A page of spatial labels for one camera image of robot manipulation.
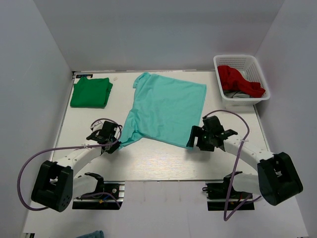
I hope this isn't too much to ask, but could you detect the dark teal cloth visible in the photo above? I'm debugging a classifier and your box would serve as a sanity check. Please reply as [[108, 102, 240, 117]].
[[77, 230, 105, 238]]

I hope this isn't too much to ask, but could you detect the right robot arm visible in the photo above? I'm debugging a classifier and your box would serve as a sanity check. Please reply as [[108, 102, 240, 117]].
[[186, 116, 303, 206]]

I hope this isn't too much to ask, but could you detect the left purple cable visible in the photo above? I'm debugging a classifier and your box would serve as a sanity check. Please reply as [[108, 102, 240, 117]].
[[16, 119, 124, 211]]

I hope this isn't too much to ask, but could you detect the grey garment in basket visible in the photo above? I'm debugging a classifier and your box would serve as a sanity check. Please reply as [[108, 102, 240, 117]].
[[223, 90, 251, 99]]

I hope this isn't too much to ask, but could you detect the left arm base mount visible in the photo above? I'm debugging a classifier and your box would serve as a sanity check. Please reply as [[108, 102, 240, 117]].
[[72, 173, 125, 210]]

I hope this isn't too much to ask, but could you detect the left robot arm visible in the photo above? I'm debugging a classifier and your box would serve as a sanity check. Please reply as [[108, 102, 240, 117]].
[[31, 119, 122, 212]]

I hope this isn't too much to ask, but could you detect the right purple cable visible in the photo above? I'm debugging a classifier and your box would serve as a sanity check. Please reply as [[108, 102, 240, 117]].
[[202, 109, 263, 222]]

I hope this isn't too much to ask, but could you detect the blue label sticker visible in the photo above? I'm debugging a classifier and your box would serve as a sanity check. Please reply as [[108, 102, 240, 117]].
[[76, 74, 93, 78]]

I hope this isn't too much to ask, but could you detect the folded green t-shirt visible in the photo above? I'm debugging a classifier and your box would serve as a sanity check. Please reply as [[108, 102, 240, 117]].
[[70, 77, 113, 109]]

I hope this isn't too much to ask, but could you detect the purple cable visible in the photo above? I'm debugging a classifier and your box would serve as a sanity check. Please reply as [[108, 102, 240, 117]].
[[16, 119, 124, 211], [202, 109, 263, 222]]

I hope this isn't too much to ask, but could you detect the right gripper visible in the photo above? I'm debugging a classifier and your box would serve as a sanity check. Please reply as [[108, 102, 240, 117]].
[[187, 125, 215, 152]]

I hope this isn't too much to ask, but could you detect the white plastic basket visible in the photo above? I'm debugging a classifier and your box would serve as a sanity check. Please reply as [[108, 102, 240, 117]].
[[213, 55, 270, 107]]

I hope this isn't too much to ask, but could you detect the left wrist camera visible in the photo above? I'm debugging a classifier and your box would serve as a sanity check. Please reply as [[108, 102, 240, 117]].
[[90, 119, 105, 132]]

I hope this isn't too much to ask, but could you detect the red t-shirt in basket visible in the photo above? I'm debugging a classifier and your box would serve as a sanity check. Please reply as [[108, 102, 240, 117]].
[[217, 65, 265, 98]]

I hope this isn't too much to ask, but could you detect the teal t-shirt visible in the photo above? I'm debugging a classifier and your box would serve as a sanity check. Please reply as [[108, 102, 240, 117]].
[[120, 72, 207, 148]]

